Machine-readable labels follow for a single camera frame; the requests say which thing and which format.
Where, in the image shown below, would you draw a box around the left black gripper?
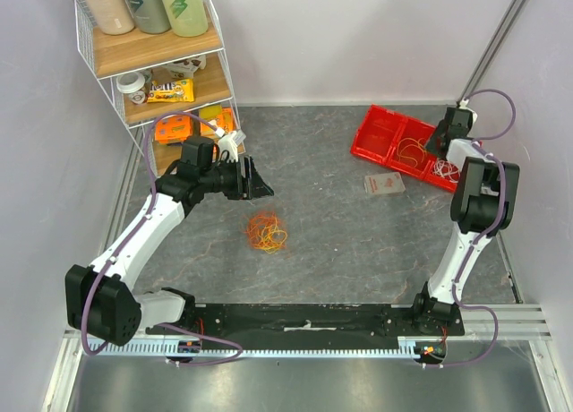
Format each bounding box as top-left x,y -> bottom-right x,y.
200,155 -> 274,201

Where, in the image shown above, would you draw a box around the orange yellow cable tangle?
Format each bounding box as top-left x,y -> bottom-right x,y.
244,210 -> 290,254

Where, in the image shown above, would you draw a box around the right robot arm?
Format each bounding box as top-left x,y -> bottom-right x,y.
409,105 -> 520,335

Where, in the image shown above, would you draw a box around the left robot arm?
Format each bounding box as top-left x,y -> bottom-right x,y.
64,136 -> 274,347

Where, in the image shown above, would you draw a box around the right orange snack boxes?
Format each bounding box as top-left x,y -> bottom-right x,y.
200,108 -> 236,140

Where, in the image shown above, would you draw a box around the left orange snack box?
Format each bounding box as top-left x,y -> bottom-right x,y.
154,116 -> 192,145

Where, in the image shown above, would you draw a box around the grey sponge packet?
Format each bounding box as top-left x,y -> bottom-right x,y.
363,172 -> 406,196

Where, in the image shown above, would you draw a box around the yellow candy bag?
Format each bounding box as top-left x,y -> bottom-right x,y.
147,79 -> 195,103

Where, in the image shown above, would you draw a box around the white snack package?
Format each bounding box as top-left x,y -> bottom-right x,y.
162,55 -> 207,80

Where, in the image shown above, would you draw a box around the red three-compartment bin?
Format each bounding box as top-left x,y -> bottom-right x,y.
350,105 -> 459,193

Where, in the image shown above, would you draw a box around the paper coffee cup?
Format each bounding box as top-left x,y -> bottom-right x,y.
116,72 -> 148,105

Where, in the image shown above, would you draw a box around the light green bottle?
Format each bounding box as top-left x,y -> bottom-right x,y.
162,0 -> 209,38

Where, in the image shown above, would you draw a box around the grey-green bottle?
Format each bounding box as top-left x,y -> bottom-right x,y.
125,0 -> 171,34

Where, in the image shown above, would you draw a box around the beige bottle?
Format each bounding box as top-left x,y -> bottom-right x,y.
84,0 -> 135,36

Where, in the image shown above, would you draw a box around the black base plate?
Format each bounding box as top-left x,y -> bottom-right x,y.
174,304 -> 465,348

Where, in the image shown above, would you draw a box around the white wire wooden shelf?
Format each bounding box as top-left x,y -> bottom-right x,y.
74,0 -> 241,171

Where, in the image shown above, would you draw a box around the slotted cable duct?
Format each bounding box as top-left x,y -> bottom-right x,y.
99,336 -> 445,359

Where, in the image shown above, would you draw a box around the aluminium corner post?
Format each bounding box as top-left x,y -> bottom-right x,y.
458,0 -> 529,101

